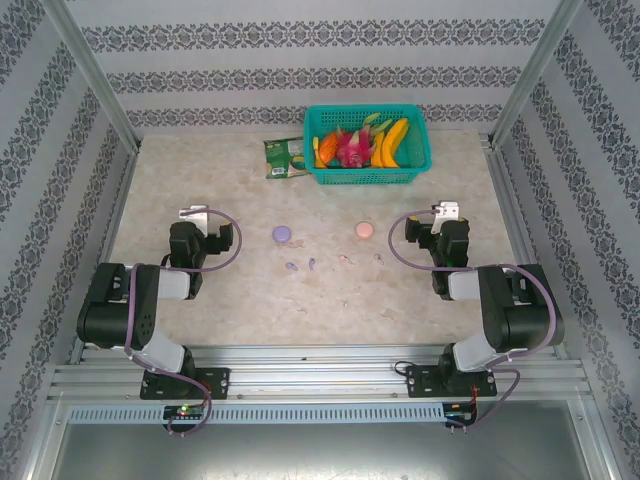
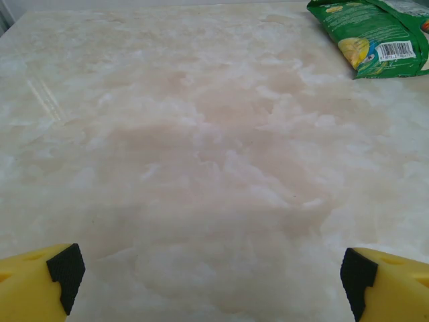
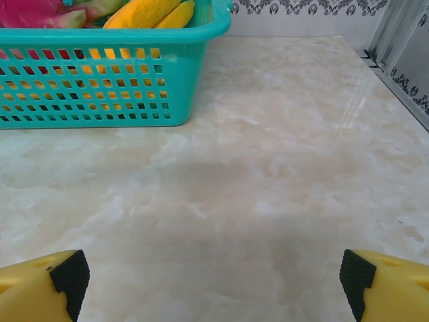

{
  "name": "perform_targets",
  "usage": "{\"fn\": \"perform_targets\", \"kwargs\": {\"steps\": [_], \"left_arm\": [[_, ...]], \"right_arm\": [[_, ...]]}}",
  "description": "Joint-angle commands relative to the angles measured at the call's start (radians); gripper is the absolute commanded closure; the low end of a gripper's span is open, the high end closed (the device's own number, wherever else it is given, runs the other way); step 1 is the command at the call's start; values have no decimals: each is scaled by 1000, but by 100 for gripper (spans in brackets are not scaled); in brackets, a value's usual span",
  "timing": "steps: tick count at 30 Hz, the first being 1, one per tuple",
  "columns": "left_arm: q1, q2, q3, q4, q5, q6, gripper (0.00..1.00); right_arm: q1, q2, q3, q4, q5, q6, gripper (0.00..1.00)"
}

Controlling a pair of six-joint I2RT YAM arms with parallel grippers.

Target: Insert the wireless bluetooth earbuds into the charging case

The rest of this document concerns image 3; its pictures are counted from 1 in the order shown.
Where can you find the yellow toy banana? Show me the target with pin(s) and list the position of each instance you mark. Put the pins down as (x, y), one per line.
(182, 15)
(134, 13)

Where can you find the teal plastic basket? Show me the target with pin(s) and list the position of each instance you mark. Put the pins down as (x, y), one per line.
(187, 84)

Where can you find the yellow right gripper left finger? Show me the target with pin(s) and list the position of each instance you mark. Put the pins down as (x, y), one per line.
(30, 288)

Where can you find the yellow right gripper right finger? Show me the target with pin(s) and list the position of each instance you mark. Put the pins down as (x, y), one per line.
(399, 292)

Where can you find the pink toy dragon fruit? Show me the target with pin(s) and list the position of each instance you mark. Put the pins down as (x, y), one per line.
(33, 13)

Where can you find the black corner bracket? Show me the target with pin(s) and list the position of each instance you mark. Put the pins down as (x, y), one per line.
(372, 60)

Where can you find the aluminium right frame post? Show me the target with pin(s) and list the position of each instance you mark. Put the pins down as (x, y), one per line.
(395, 27)

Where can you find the aluminium right side rail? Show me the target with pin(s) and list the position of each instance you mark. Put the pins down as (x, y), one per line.
(415, 110)

